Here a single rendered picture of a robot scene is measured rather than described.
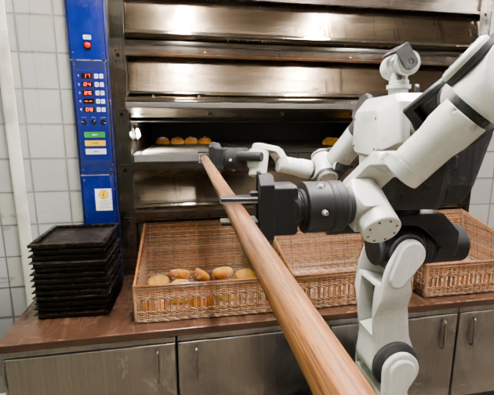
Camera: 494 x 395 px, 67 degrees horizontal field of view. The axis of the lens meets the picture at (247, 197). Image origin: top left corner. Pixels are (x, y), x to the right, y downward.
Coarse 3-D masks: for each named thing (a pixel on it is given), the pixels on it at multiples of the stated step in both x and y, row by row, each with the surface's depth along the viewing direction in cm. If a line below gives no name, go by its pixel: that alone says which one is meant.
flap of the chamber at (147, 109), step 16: (144, 112) 167; (160, 112) 168; (176, 112) 169; (192, 112) 170; (208, 112) 171; (224, 112) 173; (240, 112) 174; (256, 112) 175; (272, 112) 176; (288, 112) 177; (304, 112) 179; (320, 112) 180; (336, 112) 181; (352, 112) 182
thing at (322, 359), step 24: (216, 192) 77; (240, 216) 52; (240, 240) 46; (264, 240) 42; (264, 264) 35; (264, 288) 33; (288, 288) 30; (288, 312) 27; (312, 312) 26; (288, 336) 25; (312, 336) 23; (312, 360) 22; (336, 360) 21; (312, 384) 21; (336, 384) 19; (360, 384) 19
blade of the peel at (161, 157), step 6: (138, 156) 148; (144, 156) 149; (150, 156) 149; (156, 156) 149; (162, 156) 150; (168, 156) 150; (174, 156) 151; (180, 156) 151; (186, 156) 151; (192, 156) 152; (198, 156) 152
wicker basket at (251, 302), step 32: (160, 224) 181; (192, 224) 183; (160, 256) 180; (192, 256) 182; (224, 256) 185; (160, 288) 139; (192, 288) 142; (224, 288) 144; (256, 288) 146; (160, 320) 142
